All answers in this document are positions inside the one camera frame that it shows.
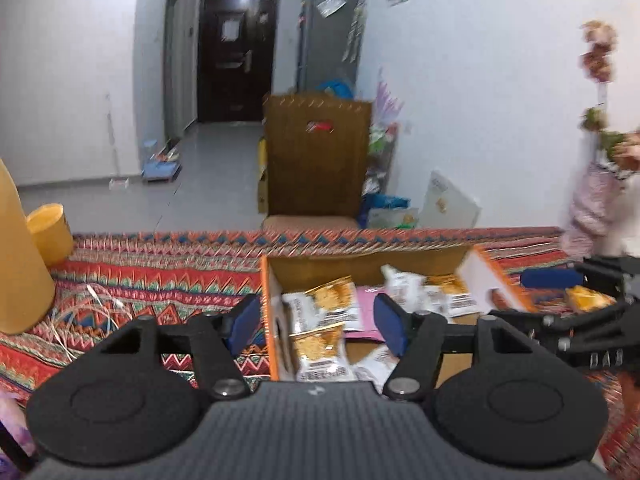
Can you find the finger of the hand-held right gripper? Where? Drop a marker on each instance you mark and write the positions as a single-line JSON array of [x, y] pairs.
[[550, 278], [550, 327]]

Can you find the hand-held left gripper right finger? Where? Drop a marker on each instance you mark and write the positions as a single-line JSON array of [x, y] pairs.
[[390, 325]]

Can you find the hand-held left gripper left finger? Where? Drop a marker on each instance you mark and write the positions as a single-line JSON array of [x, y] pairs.
[[245, 322]]

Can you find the orange snack packet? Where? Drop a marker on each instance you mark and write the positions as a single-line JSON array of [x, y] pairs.
[[590, 300]]

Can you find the pile of snack packets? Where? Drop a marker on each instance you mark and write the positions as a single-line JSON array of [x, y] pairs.
[[325, 355]]

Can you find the red cardboard box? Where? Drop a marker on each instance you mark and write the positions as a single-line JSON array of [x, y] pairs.
[[320, 270]]

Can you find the pink ceramic vase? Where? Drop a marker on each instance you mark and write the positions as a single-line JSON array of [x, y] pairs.
[[590, 210]]

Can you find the patterned red tablecloth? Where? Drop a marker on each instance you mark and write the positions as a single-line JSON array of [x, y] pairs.
[[150, 270]]

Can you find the blue plastic packet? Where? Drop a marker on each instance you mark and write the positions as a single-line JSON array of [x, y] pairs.
[[390, 201]]

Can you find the white printed bag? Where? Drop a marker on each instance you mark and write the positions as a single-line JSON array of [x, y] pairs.
[[450, 205]]

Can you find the brown cardboard box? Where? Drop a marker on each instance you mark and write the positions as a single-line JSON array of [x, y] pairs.
[[315, 170]]

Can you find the rack with bottles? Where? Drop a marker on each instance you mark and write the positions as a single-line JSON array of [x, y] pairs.
[[380, 150]]

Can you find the blue floor tray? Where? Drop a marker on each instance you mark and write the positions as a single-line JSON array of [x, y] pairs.
[[160, 167]]

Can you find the small white floor box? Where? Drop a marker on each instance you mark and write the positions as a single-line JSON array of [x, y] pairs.
[[120, 183]]

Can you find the yellow cup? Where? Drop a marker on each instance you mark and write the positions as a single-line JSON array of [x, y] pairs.
[[50, 235]]

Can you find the dried pink rose bouquet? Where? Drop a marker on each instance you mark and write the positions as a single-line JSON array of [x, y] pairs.
[[597, 62]]

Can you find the purple plant decoration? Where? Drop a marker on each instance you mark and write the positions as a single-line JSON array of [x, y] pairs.
[[387, 102]]

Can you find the yellow thermos jug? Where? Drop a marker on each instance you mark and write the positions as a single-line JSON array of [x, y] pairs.
[[20, 260]]

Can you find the dark entrance door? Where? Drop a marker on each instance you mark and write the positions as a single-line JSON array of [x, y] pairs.
[[220, 90]]

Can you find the blue bag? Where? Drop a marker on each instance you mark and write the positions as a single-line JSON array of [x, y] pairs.
[[340, 87]]

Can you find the side room door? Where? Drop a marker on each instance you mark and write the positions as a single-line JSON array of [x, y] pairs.
[[175, 60]]

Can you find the grey refrigerator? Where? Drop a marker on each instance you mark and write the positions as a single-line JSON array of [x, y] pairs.
[[320, 50]]

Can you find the hanging white umbrella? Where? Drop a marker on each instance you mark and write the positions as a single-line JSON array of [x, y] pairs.
[[355, 25]]

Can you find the paper sheet on refrigerator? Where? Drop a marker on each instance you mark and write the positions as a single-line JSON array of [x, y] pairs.
[[330, 5]]

